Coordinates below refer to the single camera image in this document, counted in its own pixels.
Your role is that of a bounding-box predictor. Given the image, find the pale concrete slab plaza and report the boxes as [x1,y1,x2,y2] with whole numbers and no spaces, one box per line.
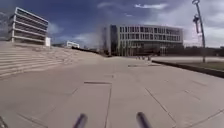
[0,55,224,128]

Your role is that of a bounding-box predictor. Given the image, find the group of people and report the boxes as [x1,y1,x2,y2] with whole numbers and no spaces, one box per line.
[134,54,153,62]

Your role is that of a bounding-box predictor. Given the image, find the large glass fronted building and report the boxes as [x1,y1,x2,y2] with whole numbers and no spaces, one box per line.
[101,23,185,57]

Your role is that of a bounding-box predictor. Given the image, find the small white building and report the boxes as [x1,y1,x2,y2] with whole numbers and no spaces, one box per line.
[65,40,81,50]

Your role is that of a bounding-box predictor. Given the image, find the robot's own part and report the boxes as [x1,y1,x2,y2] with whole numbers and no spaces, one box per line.
[135,111,153,128]
[72,113,89,128]

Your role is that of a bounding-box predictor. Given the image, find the wide pale stone steps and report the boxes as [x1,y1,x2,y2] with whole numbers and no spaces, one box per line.
[0,40,105,80]

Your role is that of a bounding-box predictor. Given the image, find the dark row of trees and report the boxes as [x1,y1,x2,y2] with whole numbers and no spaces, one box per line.
[182,45,224,58]

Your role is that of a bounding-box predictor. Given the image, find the white layered office building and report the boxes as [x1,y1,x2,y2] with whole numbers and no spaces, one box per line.
[8,6,52,47]

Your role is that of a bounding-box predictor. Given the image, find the tall grey lamp pole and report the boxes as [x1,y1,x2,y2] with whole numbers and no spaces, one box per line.
[191,0,207,64]

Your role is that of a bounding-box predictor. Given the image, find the grass strip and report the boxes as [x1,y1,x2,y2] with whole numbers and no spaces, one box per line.
[176,60,224,72]

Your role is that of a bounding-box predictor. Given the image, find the dark low kerb wall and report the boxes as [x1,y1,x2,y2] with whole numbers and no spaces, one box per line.
[151,59,224,79]

